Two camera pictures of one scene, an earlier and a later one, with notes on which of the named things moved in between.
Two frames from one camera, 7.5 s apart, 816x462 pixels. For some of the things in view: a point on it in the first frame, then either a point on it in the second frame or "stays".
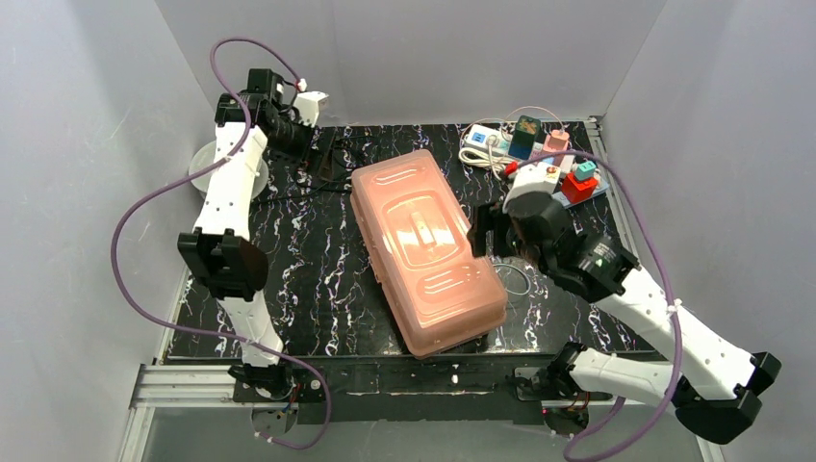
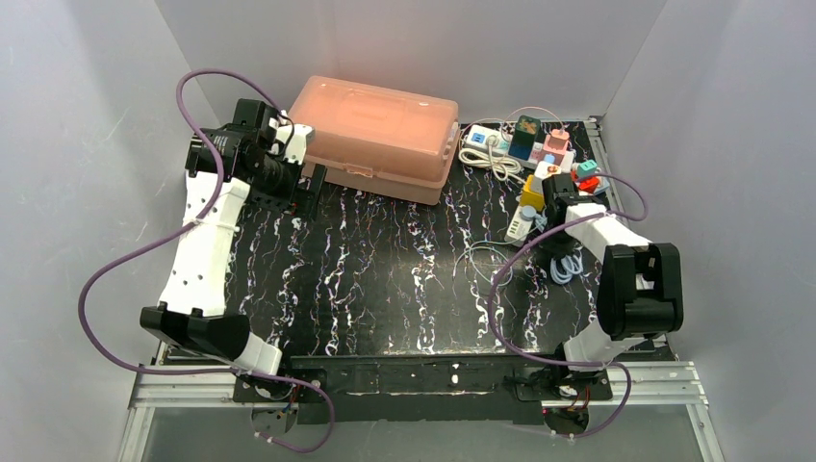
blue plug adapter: [521, 144] stays
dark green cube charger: [525, 132] stays
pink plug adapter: [556, 141] stays
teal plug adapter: [585, 170] stays
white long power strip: [489, 139] stays
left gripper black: [312, 149] → [296, 193]
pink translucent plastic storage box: [415, 239] → [379, 140]
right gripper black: [486, 231] → [555, 236]
